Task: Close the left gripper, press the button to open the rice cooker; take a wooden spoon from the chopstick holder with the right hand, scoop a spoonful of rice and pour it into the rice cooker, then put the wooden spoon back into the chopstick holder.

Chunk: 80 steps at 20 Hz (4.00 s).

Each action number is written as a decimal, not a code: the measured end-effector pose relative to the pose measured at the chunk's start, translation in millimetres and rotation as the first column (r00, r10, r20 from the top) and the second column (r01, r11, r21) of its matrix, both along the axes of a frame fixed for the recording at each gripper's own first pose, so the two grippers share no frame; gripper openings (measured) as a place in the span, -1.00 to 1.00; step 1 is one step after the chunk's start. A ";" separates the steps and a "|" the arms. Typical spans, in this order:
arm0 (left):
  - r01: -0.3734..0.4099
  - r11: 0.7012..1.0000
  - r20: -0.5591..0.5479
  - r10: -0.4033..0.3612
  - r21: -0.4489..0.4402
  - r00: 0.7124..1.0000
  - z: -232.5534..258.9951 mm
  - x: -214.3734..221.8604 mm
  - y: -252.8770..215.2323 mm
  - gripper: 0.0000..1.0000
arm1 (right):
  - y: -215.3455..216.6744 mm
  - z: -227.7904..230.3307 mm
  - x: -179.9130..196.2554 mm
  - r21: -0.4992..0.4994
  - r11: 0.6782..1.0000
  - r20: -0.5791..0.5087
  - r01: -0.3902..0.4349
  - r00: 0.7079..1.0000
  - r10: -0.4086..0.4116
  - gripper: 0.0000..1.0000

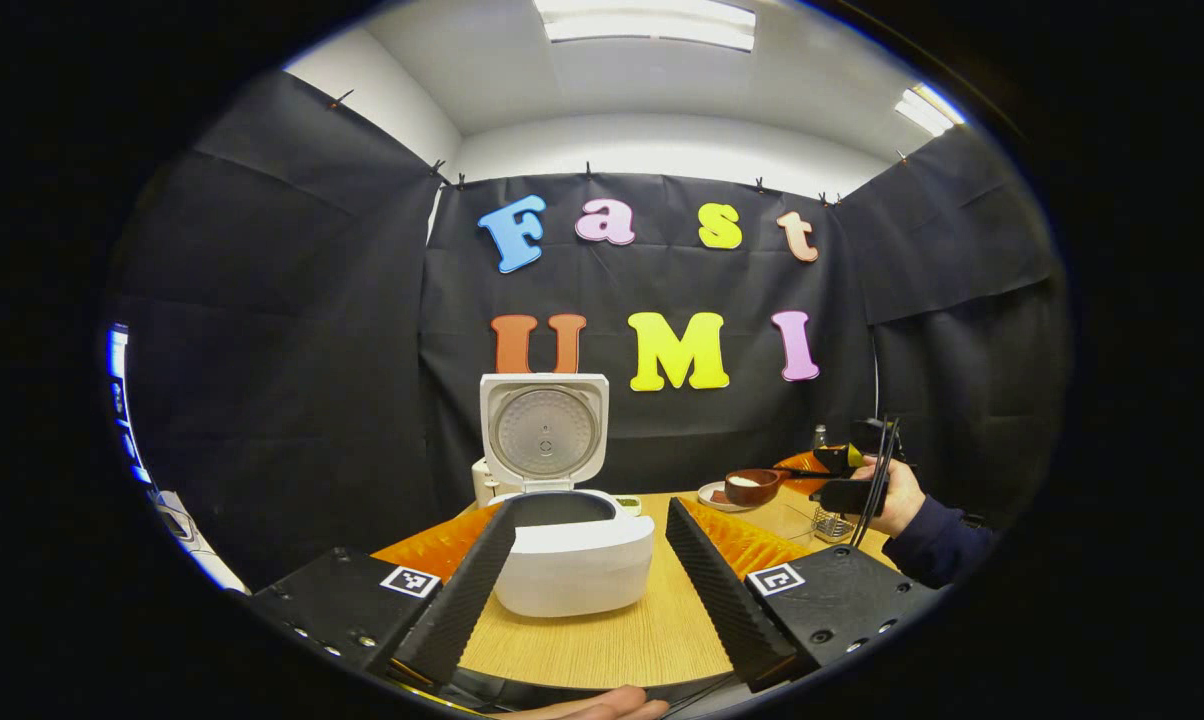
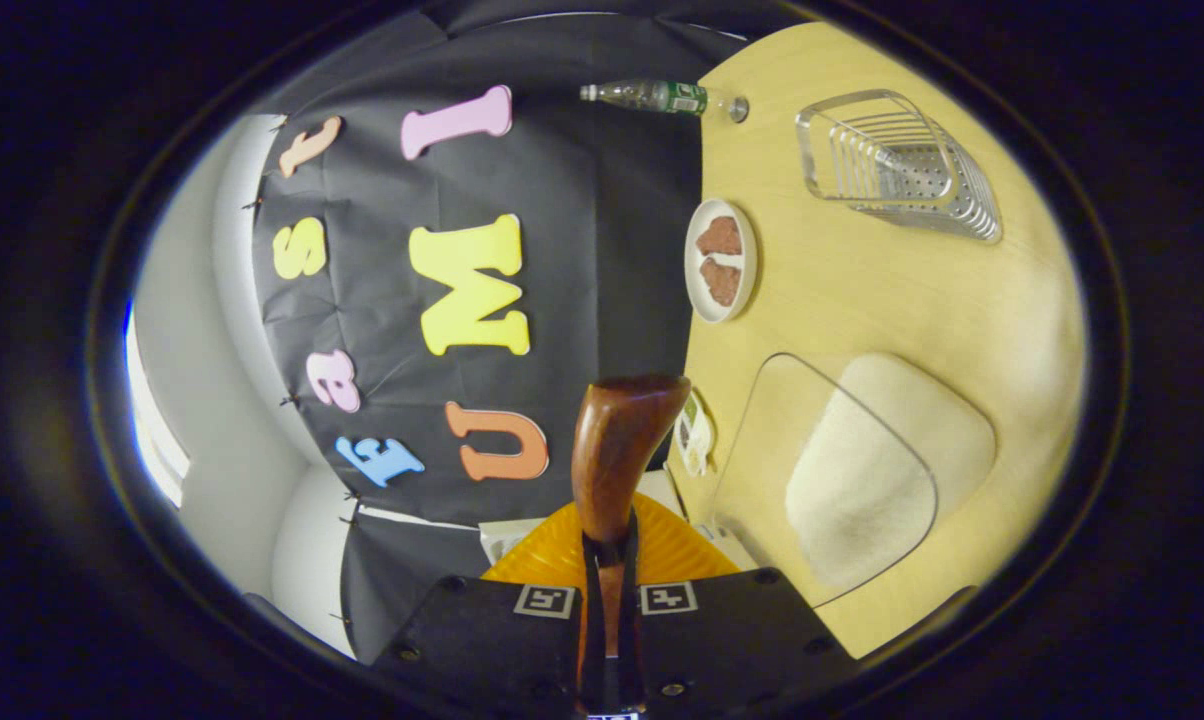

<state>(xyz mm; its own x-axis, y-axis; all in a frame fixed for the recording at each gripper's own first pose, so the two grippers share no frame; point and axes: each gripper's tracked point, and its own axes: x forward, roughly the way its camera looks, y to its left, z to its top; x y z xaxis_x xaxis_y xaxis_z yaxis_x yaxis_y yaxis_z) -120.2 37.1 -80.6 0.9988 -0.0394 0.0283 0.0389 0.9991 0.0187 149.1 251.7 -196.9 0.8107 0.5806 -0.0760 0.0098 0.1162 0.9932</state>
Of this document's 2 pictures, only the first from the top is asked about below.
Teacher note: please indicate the white toaster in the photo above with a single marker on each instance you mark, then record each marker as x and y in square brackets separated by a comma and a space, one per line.
[482, 485]

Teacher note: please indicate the white plastic object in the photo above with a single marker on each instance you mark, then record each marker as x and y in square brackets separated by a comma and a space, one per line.
[192, 545]

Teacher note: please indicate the divided white sauce dish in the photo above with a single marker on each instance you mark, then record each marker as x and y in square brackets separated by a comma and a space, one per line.
[630, 505]

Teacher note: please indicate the black backdrop cloth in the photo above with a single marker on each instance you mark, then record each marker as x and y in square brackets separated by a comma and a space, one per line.
[262, 350]

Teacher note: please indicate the long ceiling light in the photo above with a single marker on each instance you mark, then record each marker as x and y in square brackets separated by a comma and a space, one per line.
[647, 25]

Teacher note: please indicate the white rice cooker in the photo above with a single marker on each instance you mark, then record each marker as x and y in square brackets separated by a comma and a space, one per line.
[572, 570]

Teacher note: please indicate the brown wooden spoon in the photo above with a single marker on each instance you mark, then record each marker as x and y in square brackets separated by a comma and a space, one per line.
[752, 490]

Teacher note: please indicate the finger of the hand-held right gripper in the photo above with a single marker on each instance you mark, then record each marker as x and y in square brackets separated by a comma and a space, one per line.
[827, 460]

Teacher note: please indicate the small ceiling light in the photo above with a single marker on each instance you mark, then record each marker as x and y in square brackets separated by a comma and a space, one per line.
[927, 110]

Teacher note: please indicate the white printed panel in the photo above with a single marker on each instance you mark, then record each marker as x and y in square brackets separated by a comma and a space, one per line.
[122, 400]

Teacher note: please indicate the green plastic bottle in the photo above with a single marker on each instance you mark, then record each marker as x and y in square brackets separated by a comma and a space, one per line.
[820, 438]

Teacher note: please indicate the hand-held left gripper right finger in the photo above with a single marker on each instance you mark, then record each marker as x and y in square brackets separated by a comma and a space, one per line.
[712, 600]

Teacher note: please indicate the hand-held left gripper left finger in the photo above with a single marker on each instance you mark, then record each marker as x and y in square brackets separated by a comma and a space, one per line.
[462, 600]

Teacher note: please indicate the round white plate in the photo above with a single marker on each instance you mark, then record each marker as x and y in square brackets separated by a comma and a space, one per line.
[712, 497]

